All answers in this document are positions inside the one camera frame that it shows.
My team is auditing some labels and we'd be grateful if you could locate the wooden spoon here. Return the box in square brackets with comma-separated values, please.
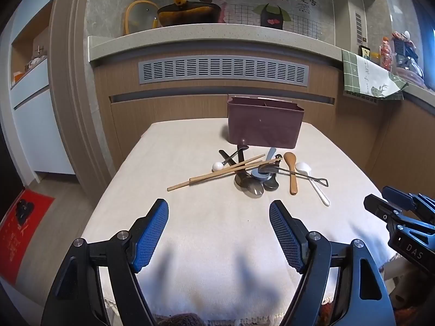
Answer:
[284, 152, 300, 196]

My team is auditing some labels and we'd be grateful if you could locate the white cabinet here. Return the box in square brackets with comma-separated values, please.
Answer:
[10, 57, 77, 177]

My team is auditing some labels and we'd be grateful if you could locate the red floor mat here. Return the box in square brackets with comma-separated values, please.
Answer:
[0, 188, 55, 286]

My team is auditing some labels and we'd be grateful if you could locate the maroon plastic utensil holder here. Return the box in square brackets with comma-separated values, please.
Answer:
[227, 96, 305, 149]

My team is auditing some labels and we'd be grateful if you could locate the wooden base cabinet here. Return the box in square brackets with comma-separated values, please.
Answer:
[93, 52, 435, 198]

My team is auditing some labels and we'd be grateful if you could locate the pile of packets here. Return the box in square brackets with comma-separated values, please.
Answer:
[391, 30, 426, 86]

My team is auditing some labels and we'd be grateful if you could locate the small metal shovel spoon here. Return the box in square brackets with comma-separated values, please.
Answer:
[258, 165, 330, 188]

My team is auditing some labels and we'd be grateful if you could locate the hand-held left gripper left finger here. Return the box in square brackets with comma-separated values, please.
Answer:
[41, 198, 170, 326]

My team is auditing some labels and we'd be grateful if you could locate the white ball-ended spoon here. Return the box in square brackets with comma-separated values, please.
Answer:
[212, 154, 238, 172]

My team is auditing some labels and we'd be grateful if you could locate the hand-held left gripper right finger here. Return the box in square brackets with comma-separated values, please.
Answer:
[269, 200, 396, 326]

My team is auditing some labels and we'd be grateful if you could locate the red plastic bag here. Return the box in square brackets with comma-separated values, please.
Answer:
[379, 36, 395, 73]

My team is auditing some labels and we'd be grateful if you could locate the cartoon wall poster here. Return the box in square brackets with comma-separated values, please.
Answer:
[190, 0, 332, 39]

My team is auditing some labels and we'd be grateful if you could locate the black-handled utensil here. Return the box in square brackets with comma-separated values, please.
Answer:
[218, 149, 239, 168]

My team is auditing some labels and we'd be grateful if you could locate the white tablecloth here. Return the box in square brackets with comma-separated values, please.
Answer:
[80, 120, 405, 324]

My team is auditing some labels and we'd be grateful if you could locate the glass lid yellow rim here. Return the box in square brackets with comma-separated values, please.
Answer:
[125, 0, 160, 36]

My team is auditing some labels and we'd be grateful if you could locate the white plastic spoon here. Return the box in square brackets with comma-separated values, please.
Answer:
[295, 162, 331, 207]

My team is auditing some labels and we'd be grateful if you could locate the speckled kitchen countertop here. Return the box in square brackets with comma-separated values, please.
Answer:
[88, 23, 435, 104]

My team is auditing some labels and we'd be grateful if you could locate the black-handled spoon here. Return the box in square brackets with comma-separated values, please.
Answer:
[234, 145, 250, 189]

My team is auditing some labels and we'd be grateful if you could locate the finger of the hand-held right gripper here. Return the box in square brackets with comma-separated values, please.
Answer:
[381, 186, 435, 225]
[363, 194, 407, 225]

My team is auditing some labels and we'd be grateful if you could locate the blue-grey spoon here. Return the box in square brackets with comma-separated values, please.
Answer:
[251, 147, 277, 181]

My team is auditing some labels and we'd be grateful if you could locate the black wok yellow handle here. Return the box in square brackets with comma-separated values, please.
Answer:
[157, 0, 221, 27]

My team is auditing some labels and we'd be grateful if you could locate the grey vent grille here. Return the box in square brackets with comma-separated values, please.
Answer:
[138, 57, 310, 85]

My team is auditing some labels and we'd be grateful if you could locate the green checked towel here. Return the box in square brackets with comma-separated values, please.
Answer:
[341, 49, 408, 101]

